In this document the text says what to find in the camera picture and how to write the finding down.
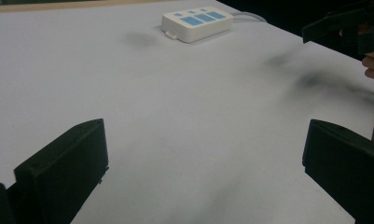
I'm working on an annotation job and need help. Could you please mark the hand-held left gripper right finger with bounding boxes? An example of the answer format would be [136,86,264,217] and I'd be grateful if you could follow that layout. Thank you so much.
[301,119,374,224]

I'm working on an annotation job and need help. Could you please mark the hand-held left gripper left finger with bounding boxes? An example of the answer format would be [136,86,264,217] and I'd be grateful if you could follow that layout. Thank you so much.
[7,118,110,224]

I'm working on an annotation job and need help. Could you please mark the white power strip blue sockets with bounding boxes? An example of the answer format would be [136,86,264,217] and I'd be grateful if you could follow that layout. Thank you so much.
[161,6,234,44]

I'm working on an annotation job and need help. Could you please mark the white power strip cable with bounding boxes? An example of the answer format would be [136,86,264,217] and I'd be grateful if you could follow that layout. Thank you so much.
[231,11,268,23]

